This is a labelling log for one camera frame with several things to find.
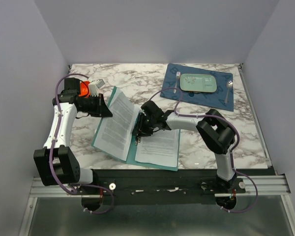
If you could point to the orange plastic bowl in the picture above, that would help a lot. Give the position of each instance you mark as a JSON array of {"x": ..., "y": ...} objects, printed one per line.
[{"x": 84, "y": 89}]

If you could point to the teal plastic file folder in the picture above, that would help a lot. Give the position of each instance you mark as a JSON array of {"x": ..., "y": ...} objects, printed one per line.
[{"x": 132, "y": 152}]

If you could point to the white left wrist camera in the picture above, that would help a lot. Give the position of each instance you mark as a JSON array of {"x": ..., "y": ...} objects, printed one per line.
[{"x": 95, "y": 86}]

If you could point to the silver fork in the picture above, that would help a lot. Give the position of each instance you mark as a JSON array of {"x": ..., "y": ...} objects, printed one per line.
[{"x": 178, "y": 74}]

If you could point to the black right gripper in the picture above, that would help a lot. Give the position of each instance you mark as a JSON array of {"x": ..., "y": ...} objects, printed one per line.
[{"x": 144, "y": 132}]

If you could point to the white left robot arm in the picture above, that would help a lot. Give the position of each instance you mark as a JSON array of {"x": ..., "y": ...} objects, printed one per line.
[{"x": 56, "y": 162}]

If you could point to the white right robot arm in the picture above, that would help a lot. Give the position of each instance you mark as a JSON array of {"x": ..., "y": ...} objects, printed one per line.
[{"x": 216, "y": 132}]

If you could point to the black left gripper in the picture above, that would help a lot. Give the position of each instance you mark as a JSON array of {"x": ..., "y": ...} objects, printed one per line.
[{"x": 102, "y": 109}]

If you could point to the aluminium frame rail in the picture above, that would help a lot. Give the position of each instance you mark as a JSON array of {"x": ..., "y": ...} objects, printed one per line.
[{"x": 265, "y": 185}]

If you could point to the black mounting base rail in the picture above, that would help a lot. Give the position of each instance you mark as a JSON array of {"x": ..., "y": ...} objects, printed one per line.
[{"x": 160, "y": 187}]

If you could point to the light green rectangular plate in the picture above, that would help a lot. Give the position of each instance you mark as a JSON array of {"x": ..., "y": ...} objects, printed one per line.
[{"x": 198, "y": 83}]

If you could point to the printed paper sheets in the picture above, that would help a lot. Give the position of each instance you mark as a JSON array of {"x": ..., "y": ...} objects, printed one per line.
[{"x": 113, "y": 135}]

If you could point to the printed paper stack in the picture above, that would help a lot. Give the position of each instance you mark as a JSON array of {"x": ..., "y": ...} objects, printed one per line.
[{"x": 161, "y": 150}]

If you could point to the silver spoon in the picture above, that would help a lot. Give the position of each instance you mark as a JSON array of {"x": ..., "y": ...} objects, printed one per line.
[{"x": 229, "y": 86}]

